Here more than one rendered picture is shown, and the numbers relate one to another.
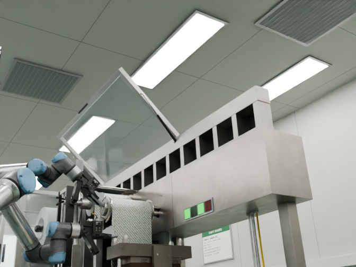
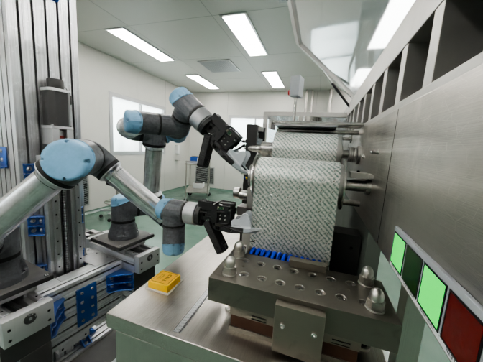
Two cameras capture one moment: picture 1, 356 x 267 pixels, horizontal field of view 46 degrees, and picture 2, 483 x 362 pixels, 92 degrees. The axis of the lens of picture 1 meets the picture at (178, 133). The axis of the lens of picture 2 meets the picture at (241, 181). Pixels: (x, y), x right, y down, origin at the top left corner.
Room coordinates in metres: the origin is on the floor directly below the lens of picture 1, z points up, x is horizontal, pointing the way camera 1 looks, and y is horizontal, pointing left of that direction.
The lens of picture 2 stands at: (1.74, -0.15, 1.34)
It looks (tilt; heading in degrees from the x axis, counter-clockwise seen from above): 9 degrees down; 52
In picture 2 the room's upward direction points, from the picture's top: 4 degrees clockwise
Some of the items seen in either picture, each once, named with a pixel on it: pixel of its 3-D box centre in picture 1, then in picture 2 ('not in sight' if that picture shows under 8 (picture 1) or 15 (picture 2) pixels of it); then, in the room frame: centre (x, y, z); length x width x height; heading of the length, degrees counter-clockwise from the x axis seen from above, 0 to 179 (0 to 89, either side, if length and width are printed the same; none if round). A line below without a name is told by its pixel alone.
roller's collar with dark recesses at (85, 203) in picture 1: (85, 203); (268, 149); (2.43, 0.57, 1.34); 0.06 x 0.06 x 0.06; 34
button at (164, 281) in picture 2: not in sight; (164, 281); (1.97, 0.51, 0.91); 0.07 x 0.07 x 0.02; 34
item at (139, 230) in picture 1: (132, 234); (290, 228); (2.26, 0.27, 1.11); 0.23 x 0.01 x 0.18; 124
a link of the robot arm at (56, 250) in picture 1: (54, 251); (174, 235); (2.04, 0.61, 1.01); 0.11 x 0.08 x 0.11; 66
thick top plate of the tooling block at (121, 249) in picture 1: (150, 252); (295, 289); (2.18, 0.17, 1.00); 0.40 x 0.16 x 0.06; 124
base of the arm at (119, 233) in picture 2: not in sight; (123, 226); (1.99, 1.19, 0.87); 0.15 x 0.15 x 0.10
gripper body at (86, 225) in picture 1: (89, 230); (215, 215); (2.12, 0.47, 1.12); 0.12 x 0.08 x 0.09; 124
